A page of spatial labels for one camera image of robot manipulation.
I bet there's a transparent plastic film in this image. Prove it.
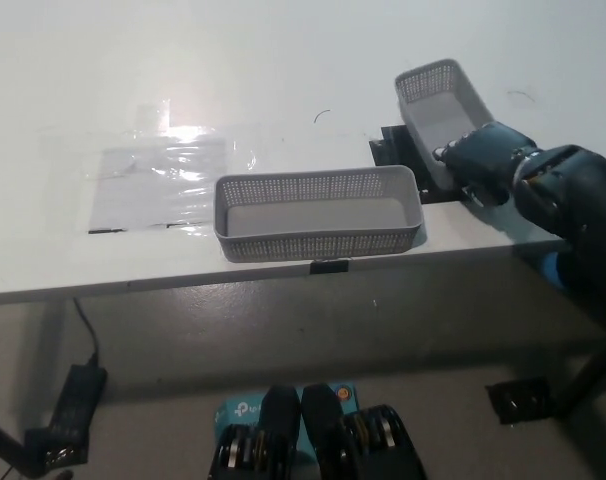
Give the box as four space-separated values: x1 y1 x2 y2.
37 98 257 237

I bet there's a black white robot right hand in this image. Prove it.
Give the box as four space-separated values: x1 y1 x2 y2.
431 122 539 207

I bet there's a black table foot base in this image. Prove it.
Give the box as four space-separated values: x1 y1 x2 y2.
23 426 90 465

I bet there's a black robot left body block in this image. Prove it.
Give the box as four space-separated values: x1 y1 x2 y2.
206 384 302 480

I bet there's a black power cable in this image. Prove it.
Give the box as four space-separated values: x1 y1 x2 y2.
71 297 100 367

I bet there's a black power adapter brick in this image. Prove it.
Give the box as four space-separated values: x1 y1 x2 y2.
46 363 108 449

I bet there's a small black tape piece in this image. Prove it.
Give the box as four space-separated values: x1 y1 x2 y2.
308 259 350 277

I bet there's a black table leg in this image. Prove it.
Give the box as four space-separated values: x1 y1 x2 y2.
552 332 606 420
0 412 37 476

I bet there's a blue object under desk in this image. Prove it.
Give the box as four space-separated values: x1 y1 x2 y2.
539 252 567 292

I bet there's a black floor plate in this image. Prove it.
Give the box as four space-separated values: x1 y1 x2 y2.
485 378 554 426

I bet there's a grey perforated plastic basket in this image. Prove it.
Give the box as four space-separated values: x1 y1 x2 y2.
213 164 425 264
394 58 497 192

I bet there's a clear plastic sheet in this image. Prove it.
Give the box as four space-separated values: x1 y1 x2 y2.
89 141 227 234

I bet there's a teal router box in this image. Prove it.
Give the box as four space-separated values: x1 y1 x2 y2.
213 382 358 464

